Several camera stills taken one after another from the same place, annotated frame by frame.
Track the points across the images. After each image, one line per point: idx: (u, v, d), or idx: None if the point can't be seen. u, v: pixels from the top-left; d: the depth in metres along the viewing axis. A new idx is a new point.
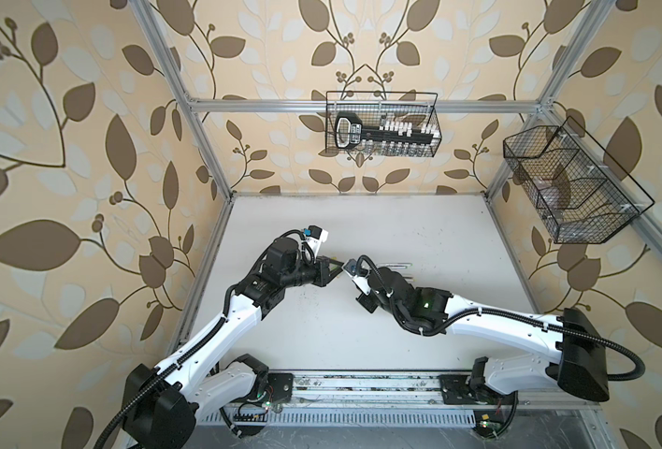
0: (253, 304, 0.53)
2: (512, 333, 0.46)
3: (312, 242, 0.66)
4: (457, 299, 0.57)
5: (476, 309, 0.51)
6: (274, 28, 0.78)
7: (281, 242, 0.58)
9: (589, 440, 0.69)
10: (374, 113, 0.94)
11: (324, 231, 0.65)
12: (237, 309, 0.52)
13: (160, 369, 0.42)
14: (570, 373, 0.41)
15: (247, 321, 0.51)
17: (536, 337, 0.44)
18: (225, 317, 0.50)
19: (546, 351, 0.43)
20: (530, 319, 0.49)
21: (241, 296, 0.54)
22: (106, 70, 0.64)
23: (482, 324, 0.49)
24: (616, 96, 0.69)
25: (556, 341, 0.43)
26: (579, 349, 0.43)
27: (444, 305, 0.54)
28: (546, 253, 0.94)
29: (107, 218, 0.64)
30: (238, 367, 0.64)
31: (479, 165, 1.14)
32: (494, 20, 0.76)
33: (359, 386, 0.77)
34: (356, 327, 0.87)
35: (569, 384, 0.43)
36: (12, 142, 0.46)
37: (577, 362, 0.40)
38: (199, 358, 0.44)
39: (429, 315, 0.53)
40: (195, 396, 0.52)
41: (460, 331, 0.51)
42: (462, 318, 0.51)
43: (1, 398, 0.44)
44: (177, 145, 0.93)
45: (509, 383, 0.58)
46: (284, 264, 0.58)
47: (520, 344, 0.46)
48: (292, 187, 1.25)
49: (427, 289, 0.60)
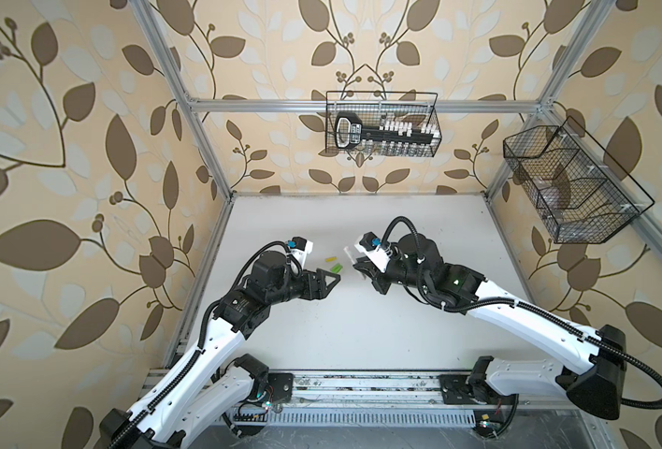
0: (233, 329, 0.49)
2: (542, 332, 0.44)
3: (298, 254, 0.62)
4: (491, 285, 0.51)
5: (511, 299, 0.48)
6: (273, 29, 0.78)
7: (267, 256, 0.55)
9: (589, 440, 0.69)
10: (374, 112, 0.93)
11: (309, 241, 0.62)
12: (215, 337, 0.48)
13: (132, 414, 0.40)
14: (593, 386, 0.40)
15: (226, 350, 0.48)
17: (569, 343, 0.42)
18: (201, 347, 0.47)
19: (576, 360, 0.41)
20: (570, 325, 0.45)
21: (220, 321, 0.50)
22: (107, 70, 0.64)
23: (513, 318, 0.46)
24: (616, 96, 0.69)
25: (592, 354, 0.41)
26: (613, 365, 0.44)
27: (474, 287, 0.51)
28: (546, 253, 0.94)
29: (107, 218, 0.64)
30: (234, 373, 0.63)
31: (480, 165, 1.14)
32: (494, 20, 0.76)
33: (359, 386, 0.77)
34: (356, 327, 0.87)
35: (582, 395, 0.42)
36: (13, 142, 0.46)
37: (607, 377, 0.38)
38: (174, 399, 0.42)
39: (456, 290, 0.51)
40: (184, 420, 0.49)
41: (483, 317, 0.49)
42: (492, 305, 0.48)
43: (1, 398, 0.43)
44: (177, 145, 0.93)
45: (510, 383, 0.58)
46: (270, 279, 0.55)
47: (544, 346, 0.45)
48: (292, 187, 1.25)
49: (458, 267, 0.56)
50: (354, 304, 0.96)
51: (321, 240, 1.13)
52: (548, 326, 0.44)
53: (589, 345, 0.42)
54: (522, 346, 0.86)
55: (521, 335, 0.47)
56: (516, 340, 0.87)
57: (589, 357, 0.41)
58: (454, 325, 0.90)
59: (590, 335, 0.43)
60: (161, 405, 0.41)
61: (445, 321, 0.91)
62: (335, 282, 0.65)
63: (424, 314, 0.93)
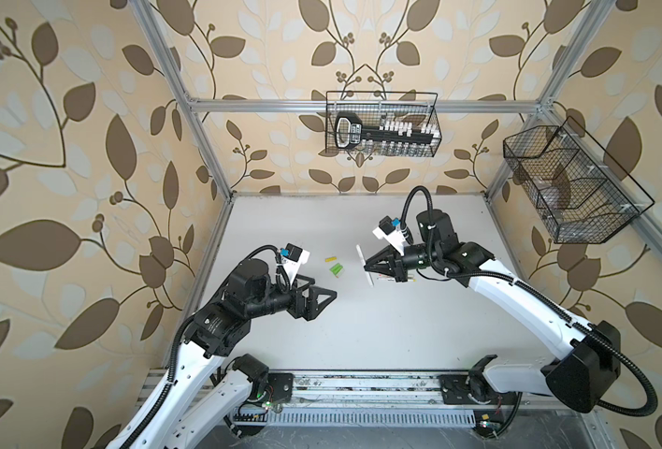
0: (206, 354, 0.44)
2: (531, 311, 0.46)
3: (290, 266, 0.63)
4: (498, 264, 0.53)
5: (510, 277, 0.51)
6: (274, 28, 0.78)
7: (250, 265, 0.50)
9: (589, 440, 0.69)
10: (375, 112, 0.93)
11: (306, 251, 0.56)
12: (187, 365, 0.44)
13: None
14: (569, 369, 0.41)
15: (200, 378, 0.44)
17: (555, 326, 0.44)
18: (172, 379, 0.43)
19: (557, 342, 0.43)
20: (562, 311, 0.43)
21: (192, 347, 0.45)
22: (106, 70, 0.64)
23: (507, 293, 0.49)
24: (616, 96, 0.69)
25: (574, 338, 0.42)
26: (593, 352, 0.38)
27: (482, 262, 0.54)
28: (546, 253, 0.94)
29: (107, 218, 0.64)
30: (231, 379, 0.63)
31: (480, 165, 1.14)
32: (494, 20, 0.76)
33: (359, 386, 0.77)
34: (356, 328, 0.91)
35: (558, 382, 0.44)
36: (12, 141, 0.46)
37: (582, 360, 0.39)
38: (149, 437, 0.40)
39: (462, 260, 0.54)
40: (177, 436, 0.49)
41: (482, 291, 0.52)
42: (491, 279, 0.51)
43: (1, 398, 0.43)
44: (177, 145, 0.93)
45: (505, 378, 0.59)
46: (249, 291, 0.49)
47: (529, 325, 0.47)
48: (291, 187, 1.25)
49: (472, 242, 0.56)
50: (354, 305, 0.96)
51: (322, 240, 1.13)
52: (539, 309, 0.46)
53: (576, 331, 0.43)
54: (522, 346, 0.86)
55: (510, 313, 0.50)
56: (516, 340, 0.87)
57: (571, 340, 0.42)
58: (454, 325, 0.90)
59: (579, 323, 0.43)
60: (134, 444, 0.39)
61: (445, 321, 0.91)
62: (330, 299, 0.59)
63: (424, 314, 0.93)
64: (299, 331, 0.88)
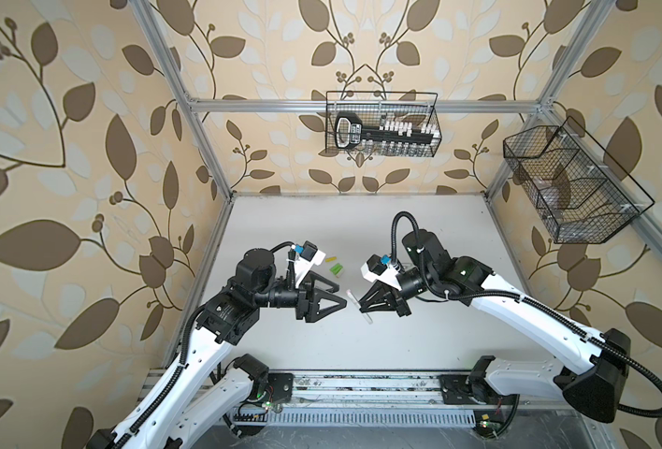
0: (216, 340, 0.46)
2: (542, 326, 0.44)
3: (301, 266, 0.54)
4: (498, 280, 0.50)
5: (516, 293, 0.48)
6: (274, 29, 0.78)
7: (255, 254, 0.50)
9: (589, 440, 0.69)
10: (375, 112, 0.93)
11: (320, 252, 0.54)
12: (198, 349, 0.45)
13: (116, 437, 0.39)
14: (590, 385, 0.40)
15: (210, 362, 0.45)
17: (571, 342, 0.42)
18: (183, 362, 0.44)
19: (576, 360, 0.41)
20: (574, 324, 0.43)
21: (203, 331, 0.47)
22: (106, 70, 0.64)
23: (515, 310, 0.46)
24: (616, 96, 0.69)
25: (593, 354, 0.41)
26: (612, 367, 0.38)
27: (482, 279, 0.51)
28: (546, 253, 0.94)
29: (107, 218, 0.64)
30: (231, 376, 0.63)
31: (480, 165, 1.14)
32: (494, 21, 0.76)
33: (359, 386, 0.77)
34: (356, 328, 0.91)
35: (577, 395, 0.43)
36: (13, 142, 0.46)
37: (606, 378, 0.38)
38: (158, 418, 0.40)
39: (462, 281, 0.51)
40: (180, 427, 0.49)
41: (488, 311, 0.49)
42: (496, 297, 0.48)
43: (1, 398, 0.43)
44: (176, 145, 0.93)
45: (510, 383, 0.58)
46: (255, 282, 0.50)
47: (541, 340, 0.45)
48: (291, 187, 1.25)
49: (467, 257, 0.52)
50: (353, 304, 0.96)
51: (322, 240, 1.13)
52: (551, 324, 0.44)
53: (592, 345, 0.41)
54: (521, 346, 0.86)
55: (517, 327, 0.47)
56: (516, 340, 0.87)
57: (590, 357, 0.40)
58: (455, 325, 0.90)
59: (594, 336, 0.42)
60: (144, 426, 0.40)
61: (445, 322, 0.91)
62: (338, 309, 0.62)
63: (424, 314, 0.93)
64: (299, 331, 0.88)
